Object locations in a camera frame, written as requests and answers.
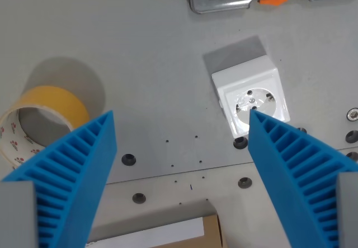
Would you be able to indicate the silver hex socket bolt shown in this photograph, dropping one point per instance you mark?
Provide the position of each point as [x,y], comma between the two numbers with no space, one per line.
[352,114]

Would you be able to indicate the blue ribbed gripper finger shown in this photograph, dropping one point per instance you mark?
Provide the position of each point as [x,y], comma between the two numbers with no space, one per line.
[293,169]
[84,158]

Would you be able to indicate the white wall socket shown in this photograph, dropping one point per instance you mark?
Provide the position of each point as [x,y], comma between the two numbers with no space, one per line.
[246,91]

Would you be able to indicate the yellow adhesive tape roll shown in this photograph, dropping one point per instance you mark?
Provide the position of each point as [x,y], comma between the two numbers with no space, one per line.
[36,113]

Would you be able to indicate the orange black screwdriver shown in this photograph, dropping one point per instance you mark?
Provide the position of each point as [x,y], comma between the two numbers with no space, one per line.
[275,0]

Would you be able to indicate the brown cardboard box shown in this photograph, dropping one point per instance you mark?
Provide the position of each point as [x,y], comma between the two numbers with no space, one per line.
[167,231]

